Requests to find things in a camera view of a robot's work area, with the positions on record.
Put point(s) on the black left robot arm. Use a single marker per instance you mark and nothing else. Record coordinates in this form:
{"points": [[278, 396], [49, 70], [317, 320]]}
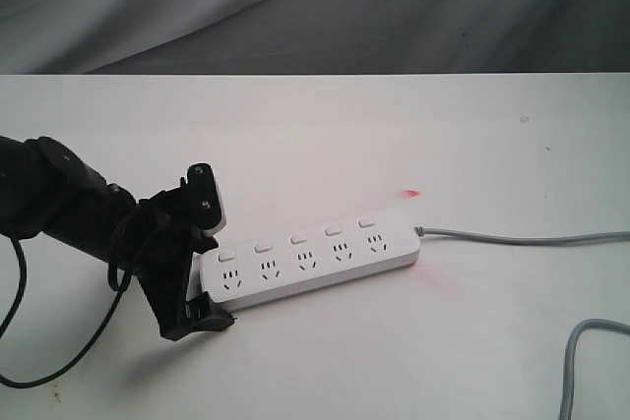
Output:
{"points": [[46, 188]]}

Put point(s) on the grey backdrop cloth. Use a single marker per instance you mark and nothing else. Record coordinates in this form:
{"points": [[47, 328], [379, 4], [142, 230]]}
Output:
{"points": [[313, 37]]}

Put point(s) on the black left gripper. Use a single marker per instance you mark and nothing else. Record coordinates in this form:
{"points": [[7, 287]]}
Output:
{"points": [[153, 241]]}

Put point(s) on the white five-socket power strip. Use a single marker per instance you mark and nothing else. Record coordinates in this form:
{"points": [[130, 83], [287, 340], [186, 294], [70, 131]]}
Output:
{"points": [[250, 273]]}

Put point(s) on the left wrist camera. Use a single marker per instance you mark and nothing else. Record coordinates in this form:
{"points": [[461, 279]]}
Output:
{"points": [[204, 199]]}

